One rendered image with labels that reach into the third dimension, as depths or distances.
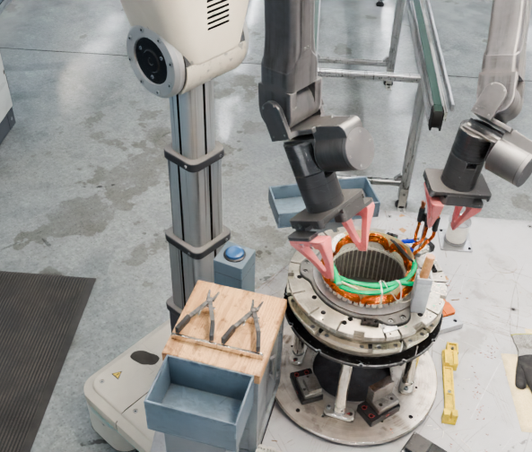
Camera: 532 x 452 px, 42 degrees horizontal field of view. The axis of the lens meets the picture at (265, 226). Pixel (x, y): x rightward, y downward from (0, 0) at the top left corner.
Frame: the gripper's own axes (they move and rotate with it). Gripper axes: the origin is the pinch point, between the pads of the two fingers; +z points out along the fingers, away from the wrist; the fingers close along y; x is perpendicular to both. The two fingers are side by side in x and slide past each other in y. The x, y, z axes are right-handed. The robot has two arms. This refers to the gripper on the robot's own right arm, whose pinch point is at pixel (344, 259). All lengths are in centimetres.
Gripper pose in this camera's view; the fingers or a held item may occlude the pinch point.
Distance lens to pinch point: 104.0
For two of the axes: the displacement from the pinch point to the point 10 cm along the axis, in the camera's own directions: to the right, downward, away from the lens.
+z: 3.5, 8.8, 3.2
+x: -6.6, -0.1, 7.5
